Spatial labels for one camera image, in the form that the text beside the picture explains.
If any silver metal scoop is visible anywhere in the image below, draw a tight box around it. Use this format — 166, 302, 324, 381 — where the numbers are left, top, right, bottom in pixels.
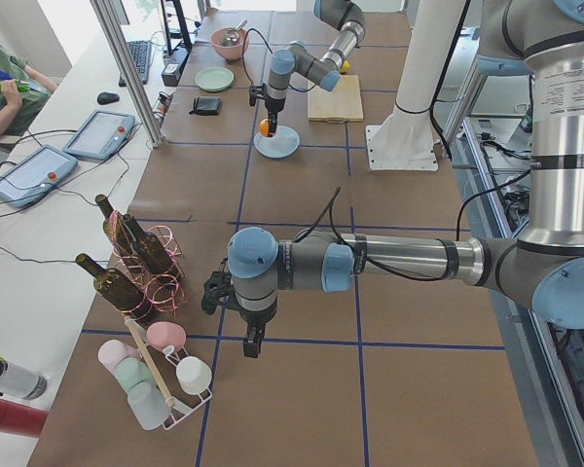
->
219, 19, 247, 47

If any wooden cutting board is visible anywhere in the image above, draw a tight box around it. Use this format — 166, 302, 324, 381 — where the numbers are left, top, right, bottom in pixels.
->
308, 75, 364, 123

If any aluminium frame post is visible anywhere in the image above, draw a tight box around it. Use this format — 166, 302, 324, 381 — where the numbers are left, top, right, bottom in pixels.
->
90, 0, 164, 148

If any black camera cable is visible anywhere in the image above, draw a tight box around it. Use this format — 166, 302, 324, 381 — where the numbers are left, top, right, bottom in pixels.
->
241, 27, 317, 93
291, 186, 531, 282

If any red water bottle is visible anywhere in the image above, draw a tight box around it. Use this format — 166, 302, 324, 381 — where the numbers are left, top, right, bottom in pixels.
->
0, 399, 48, 438

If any grey water bottle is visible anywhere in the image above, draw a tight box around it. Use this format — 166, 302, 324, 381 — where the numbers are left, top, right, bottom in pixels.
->
0, 357, 47, 400

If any wooden rack handle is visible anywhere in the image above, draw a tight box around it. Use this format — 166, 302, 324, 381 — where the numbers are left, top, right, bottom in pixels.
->
125, 318, 175, 408

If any pink bowl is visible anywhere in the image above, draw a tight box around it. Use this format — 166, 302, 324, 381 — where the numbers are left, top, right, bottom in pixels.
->
210, 28, 249, 61

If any orange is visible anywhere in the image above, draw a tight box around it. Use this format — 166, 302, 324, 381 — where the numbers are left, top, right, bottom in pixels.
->
259, 119, 268, 137

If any white plastic cup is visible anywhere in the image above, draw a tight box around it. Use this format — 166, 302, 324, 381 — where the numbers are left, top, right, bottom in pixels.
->
176, 356, 212, 395

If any near teach pendant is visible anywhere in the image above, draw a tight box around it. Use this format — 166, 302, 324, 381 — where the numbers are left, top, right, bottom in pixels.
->
0, 145, 78, 207

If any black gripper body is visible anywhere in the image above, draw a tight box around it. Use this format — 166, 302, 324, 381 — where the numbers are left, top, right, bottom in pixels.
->
239, 301, 277, 336
265, 94, 285, 114

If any person in green shirt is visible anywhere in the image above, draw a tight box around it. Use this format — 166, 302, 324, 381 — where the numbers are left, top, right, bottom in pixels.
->
0, 44, 58, 138

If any dark wine bottle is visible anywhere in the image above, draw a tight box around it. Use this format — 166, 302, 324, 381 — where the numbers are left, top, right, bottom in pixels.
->
94, 194, 132, 257
75, 253, 157, 325
123, 213, 178, 277

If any green plate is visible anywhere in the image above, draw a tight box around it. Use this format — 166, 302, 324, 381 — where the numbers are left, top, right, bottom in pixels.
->
195, 67, 235, 92

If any light pink plastic cup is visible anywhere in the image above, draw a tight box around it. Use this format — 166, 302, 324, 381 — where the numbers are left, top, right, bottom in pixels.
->
97, 340, 141, 375

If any light blue plate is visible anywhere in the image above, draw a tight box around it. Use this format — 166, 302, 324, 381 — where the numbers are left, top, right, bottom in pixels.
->
253, 126, 300, 160

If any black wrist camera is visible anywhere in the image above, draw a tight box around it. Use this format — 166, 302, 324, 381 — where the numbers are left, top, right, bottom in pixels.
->
201, 270, 233, 315
249, 85, 265, 107

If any teach pendant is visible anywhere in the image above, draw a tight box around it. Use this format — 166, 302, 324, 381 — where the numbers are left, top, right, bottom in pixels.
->
0, 145, 78, 207
63, 109, 135, 161

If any far teach pendant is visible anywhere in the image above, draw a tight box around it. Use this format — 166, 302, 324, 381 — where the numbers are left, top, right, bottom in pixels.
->
63, 109, 135, 161

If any white wire cup rack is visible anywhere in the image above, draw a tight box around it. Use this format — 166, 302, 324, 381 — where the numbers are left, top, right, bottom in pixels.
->
125, 318, 212, 431

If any grey plastic cup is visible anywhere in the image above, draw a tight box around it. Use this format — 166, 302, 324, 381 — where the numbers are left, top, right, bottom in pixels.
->
128, 381, 170, 430

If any black computer mouse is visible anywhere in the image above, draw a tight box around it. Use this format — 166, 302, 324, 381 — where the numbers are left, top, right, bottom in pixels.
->
96, 91, 120, 105

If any mint green plastic cup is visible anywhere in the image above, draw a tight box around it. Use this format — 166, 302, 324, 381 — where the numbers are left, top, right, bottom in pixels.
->
112, 357, 156, 393

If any black keyboard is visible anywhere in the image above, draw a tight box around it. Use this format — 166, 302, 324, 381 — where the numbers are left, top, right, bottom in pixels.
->
127, 40, 152, 85

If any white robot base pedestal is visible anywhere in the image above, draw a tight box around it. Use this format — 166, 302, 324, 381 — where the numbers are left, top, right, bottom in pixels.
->
366, 0, 469, 171

